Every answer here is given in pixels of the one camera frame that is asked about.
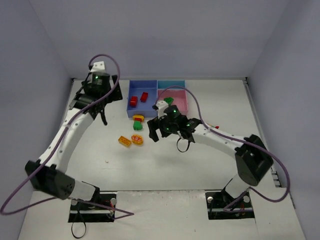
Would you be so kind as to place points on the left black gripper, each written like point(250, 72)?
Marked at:
point(110, 94)

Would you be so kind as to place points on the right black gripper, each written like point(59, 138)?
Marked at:
point(156, 126)

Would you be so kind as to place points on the yellow red green lego stack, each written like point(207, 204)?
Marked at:
point(138, 122)

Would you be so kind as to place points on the yellow printed round lego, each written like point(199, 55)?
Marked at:
point(137, 139)

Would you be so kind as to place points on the green curved lego brick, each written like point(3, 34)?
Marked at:
point(169, 100)

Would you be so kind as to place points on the red lego brick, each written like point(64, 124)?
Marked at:
point(144, 97)

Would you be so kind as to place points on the red round printed lego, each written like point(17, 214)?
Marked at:
point(133, 101)

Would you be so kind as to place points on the yellow lego brick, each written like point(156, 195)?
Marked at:
point(124, 141)

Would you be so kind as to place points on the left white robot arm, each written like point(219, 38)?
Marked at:
point(48, 173)

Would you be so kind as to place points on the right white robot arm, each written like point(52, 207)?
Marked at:
point(251, 163)

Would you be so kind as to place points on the large blue container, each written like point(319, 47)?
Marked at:
point(142, 108)

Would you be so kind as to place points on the pink container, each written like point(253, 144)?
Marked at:
point(179, 98)

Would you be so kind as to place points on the teal container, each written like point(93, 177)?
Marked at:
point(163, 84)

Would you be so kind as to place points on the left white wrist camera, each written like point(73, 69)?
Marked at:
point(97, 67)

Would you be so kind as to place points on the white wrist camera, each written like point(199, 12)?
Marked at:
point(160, 107)
point(97, 67)

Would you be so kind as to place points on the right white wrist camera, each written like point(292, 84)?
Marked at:
point(160, 107)

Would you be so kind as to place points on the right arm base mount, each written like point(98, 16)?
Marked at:
point(221, 206)

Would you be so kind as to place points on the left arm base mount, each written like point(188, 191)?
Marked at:
point(82, 212)

